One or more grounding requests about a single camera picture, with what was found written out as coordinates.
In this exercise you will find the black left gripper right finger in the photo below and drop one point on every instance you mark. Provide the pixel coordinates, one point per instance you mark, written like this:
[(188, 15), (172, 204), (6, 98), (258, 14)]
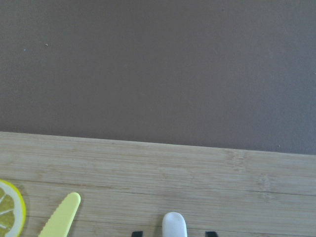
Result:
[(211, 234)]

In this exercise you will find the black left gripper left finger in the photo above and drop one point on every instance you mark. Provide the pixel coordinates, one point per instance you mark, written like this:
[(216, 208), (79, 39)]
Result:
[(137, 234)]

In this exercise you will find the white ceramic spoon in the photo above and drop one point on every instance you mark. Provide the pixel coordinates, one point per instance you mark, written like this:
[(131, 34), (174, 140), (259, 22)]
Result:
[(174, 225)]

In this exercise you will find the bamboo cutting board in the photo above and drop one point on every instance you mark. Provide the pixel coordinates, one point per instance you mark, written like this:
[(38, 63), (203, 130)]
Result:
[(129, 186)]

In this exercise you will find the yellow plastic knife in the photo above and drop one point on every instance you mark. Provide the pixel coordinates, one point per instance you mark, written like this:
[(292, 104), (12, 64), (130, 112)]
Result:
[(59, 223)]

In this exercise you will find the lower lemon slice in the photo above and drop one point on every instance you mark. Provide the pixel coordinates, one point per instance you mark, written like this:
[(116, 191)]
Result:
[(12, 210)]

